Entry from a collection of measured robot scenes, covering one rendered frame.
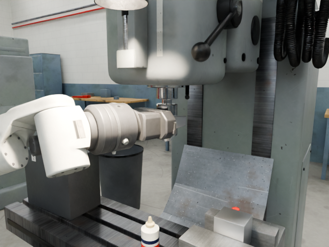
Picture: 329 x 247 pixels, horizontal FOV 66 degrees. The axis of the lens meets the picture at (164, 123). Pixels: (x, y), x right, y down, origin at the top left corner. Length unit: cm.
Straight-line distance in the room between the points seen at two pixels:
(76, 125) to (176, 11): 24
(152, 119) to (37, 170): 51
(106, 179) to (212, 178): 173
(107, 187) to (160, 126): 210
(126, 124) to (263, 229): 35
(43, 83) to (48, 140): 733
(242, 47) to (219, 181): 47
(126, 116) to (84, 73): 697
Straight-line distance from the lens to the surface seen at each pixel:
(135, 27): 45
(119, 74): 52
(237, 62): 60
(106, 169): 249
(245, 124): 88
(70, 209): 82
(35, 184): 93
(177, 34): 44
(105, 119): 43
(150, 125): 48
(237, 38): 61
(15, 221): 97
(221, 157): 92
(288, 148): 86
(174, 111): 54
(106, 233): 76
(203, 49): 40
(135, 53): 44
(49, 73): 781
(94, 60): 711
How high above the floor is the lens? 132
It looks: 10 degrees down
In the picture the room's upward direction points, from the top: straight up
